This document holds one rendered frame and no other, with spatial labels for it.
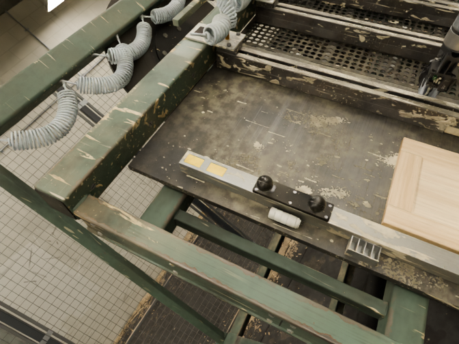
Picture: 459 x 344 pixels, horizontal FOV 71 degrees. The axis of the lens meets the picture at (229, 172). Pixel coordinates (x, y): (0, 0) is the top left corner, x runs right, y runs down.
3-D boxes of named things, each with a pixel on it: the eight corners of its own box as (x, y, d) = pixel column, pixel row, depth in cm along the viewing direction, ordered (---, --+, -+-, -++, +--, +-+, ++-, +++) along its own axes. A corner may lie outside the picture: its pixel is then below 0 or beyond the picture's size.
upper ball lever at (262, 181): (274, 198, 82) (268, 194, 69) (261, 192, 83) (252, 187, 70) (280, 184, 82) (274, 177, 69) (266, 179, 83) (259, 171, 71)
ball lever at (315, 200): (320, 216, 79) (322, 215, 66) (305, 210, 80) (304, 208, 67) (326, 202, 79) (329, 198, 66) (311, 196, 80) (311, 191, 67)
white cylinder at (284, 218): (267, 219, 82) (296, 231, 80) (268, 213, 80) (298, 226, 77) (271, 210, 84) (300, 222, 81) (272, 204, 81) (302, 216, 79)
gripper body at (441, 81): (419, 88, 95) (440, 52, 85) (423, 72, 100) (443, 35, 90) (447, 95, 93) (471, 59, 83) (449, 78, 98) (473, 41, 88)
